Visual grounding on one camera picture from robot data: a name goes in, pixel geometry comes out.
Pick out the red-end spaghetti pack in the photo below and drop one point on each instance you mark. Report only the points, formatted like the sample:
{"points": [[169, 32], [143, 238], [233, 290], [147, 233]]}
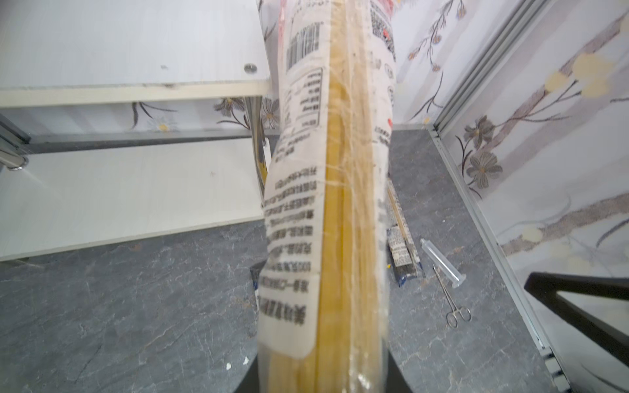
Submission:
{"points": [[325, 279]]}

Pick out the white two-tier shelf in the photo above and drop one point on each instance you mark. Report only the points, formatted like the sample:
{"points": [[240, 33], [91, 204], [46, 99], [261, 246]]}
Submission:
{"points": [[123, 120]]}

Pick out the metal surgical scissors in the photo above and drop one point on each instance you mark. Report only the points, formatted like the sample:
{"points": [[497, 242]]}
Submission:
{"points": [[456, 313]]}

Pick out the clear plastic syringe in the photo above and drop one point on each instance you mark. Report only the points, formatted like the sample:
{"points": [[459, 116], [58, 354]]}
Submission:
{"points": [[440, 260]]}

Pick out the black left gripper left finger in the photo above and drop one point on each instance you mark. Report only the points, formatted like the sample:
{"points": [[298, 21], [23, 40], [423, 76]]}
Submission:
{"points": [[351, 367]]}

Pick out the blue Barilla spaghetti pack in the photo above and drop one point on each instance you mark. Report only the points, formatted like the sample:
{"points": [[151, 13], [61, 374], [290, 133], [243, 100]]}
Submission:
{"points": [[255, 271]]}

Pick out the clear blue-end spaghetti pack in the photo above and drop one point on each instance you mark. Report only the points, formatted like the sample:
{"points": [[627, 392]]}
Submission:
{"points": [[405, 261]]}

